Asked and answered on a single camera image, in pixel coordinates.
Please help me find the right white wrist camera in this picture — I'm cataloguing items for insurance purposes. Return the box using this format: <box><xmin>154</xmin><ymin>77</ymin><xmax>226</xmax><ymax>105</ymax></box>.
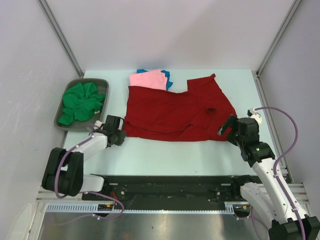
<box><xmin>247</xmin><ymin>108</ymin><xmax>263</xmax><ymax>125</ymax></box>

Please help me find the green t shirt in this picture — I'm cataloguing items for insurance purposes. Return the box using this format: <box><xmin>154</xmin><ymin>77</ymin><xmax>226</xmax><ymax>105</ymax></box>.
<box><xmin>58</xmin><ymin>82</ymin><xmax>106</xmax><ymax>126</ymax></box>

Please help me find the grey plastic tray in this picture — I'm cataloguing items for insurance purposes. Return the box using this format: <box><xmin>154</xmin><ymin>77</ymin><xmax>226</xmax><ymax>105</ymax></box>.
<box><xmin>54</xmin><ymin>78</ymin><xmax>109</xmax><ymax>132</ymax></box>

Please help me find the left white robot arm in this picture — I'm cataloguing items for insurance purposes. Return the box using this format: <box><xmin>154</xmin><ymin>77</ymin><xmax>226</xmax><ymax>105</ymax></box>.
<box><xmin>41</xmin><ymin>115</ymin><xmax>126</xmax><ymax>200</ymax></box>

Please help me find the right aluminium side rail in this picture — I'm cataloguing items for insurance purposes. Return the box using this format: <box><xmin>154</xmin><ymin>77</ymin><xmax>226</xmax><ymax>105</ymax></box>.
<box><xmin>251</xmin><ymin>70</ymin><xmax>291</xmax><ymax>178</ymax></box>

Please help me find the pink folded t shirt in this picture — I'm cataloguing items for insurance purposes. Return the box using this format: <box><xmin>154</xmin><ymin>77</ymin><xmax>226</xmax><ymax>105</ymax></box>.
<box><xmin>129</xmin><ymin>69</ymin><xmax>168</xmax><ymax>91</ymax></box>

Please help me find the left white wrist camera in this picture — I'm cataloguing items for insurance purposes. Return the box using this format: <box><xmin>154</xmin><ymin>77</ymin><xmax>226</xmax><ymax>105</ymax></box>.
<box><xmin>94</xmin><ymin>120</ymin><xmax>104</xmax><ymax>128</ymax></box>

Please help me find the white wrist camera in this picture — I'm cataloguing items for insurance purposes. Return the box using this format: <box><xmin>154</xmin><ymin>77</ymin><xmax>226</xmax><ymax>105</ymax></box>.
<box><xmin>247</xmin><ymin>108</ymin><xmax>263</xmax><ymax>125</ymax></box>
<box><xmin>94</xmin><ymin>120</ymin><xmax>104</xmax><ymax>128</ymax></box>

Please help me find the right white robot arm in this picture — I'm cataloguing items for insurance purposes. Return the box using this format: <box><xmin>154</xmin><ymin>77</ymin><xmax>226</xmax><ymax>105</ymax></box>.
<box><xmin>218</xmin><ymin>113</ymin><xmax>320</xmax><ymax>240</ymax></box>

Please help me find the blue folded t shirt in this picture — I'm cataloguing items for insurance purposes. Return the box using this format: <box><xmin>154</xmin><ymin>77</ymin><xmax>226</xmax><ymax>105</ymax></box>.
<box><xmin>136</xmin><ymin>68</ymin><xmax>174</xmax><ymax>91</ymax></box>

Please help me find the aluminium frame post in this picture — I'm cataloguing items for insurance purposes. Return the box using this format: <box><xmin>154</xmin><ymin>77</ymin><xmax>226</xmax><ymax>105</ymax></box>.
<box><xmin>255</xmin><ymin>0</ymin><xmax>305</xmax><ymax>77</ymax></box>
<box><xmin>37</xmin><ymin>0</ymin><xmax>84</xmax><ymax>78</ymax></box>

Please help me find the left aluminium frame post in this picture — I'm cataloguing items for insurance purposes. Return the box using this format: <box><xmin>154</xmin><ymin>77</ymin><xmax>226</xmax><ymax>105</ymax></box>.
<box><xmin>37</xmin><ymin>0</ymin><xmax>84</xmax><ymax>78</ymax></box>

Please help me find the red t shirt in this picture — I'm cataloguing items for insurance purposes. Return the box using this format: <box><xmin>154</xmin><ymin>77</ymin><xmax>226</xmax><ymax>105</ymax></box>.
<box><xmin>122</xmin><ymin>74</ymin><xmax>236</xmax><ymax>142</ymax></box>

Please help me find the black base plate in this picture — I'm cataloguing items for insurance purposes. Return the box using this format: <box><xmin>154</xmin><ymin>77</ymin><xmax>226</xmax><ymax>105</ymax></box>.
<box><xmin>81</xmin><ymin>174</ymin><xmax>292</xmax><ymax>218</ymax></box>

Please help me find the right aluminium frame post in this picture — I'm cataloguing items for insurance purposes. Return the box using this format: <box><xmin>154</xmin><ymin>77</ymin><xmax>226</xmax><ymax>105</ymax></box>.
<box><xmin>255</xmin><ymin>0</ymin><xmax>305</xmax><ymax>77</ymax></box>

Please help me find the white slotted cable duct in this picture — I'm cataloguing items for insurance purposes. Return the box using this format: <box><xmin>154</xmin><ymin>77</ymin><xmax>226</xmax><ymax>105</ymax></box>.
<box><xmin>46</xmin><ymin>202</ymin><xmax>251</xmax><ymax>215</ymax></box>

